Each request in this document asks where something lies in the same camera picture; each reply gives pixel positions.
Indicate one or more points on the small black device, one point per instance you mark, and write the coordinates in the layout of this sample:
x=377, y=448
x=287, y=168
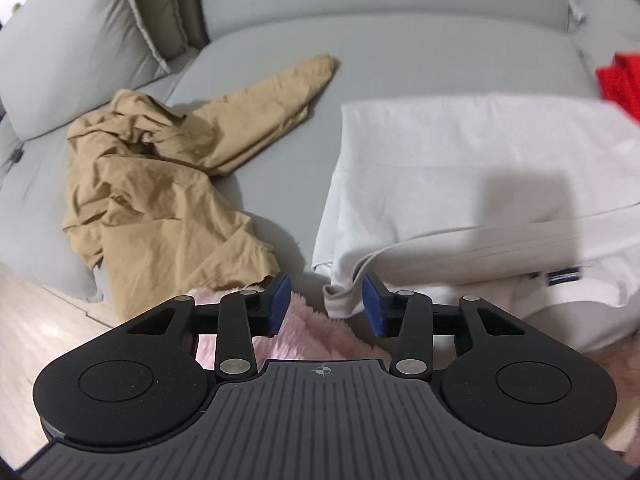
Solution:
x=18, y=155

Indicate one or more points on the tan garment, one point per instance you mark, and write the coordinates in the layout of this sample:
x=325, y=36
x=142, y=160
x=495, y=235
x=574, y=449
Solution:
x=150, y=210

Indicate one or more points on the grey sofa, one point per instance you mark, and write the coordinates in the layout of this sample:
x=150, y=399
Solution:
x=400, y=60

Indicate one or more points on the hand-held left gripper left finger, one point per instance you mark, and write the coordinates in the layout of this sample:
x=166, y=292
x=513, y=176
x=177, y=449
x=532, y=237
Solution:
x=277, y=305

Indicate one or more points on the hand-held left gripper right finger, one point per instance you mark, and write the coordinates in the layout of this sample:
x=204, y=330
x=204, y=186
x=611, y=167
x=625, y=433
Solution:
x=375, y=305

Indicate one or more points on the red garment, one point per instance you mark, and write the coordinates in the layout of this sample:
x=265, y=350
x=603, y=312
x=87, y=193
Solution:
x=625, y=85

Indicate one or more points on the grey back cushion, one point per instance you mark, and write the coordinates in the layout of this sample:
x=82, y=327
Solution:
x=165, y=10
x=75, y=50

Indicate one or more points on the white hooded sweatshirt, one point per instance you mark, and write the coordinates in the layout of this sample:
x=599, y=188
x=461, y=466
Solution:
x=450, y=160

